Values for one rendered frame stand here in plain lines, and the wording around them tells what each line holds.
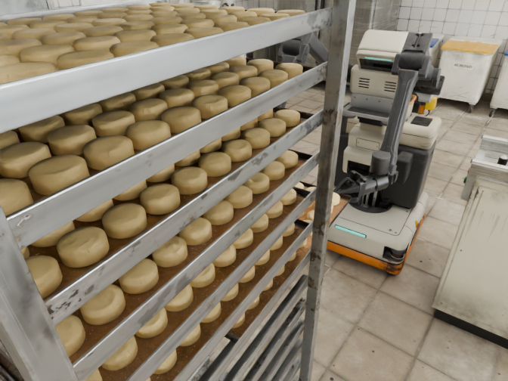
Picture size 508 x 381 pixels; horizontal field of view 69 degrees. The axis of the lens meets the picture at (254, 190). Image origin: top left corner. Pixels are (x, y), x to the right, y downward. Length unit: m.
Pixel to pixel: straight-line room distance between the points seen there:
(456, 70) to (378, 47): 3.35
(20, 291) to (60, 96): 0.14
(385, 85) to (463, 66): 3.25
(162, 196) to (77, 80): 0.21
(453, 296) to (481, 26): 4.17
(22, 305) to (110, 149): 0.17
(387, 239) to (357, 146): 0.55
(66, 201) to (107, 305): 0.18
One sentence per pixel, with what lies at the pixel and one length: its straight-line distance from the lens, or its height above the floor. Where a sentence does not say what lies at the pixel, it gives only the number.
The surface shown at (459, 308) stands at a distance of 2.11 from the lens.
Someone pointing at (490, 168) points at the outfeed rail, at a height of 0.88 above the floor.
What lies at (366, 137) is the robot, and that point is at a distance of 2.01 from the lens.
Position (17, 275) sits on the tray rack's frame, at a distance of 0.31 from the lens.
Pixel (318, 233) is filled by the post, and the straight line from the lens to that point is 0.89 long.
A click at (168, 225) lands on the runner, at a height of 1.33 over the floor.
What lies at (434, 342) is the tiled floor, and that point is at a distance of 2.13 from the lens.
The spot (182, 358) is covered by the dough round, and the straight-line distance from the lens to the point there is 0.66.
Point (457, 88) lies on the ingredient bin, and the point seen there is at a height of 0.27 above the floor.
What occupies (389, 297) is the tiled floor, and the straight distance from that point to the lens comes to 2.25.
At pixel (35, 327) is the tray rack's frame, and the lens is 0.34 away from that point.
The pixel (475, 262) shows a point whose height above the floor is 0.44.
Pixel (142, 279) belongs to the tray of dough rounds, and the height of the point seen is 1.24.
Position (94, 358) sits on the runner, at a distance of 0.46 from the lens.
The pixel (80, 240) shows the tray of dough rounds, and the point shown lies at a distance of 0.44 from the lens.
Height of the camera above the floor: 1.58
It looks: 32 degrees down
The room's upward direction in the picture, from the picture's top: 1 degrees counter-clockwise
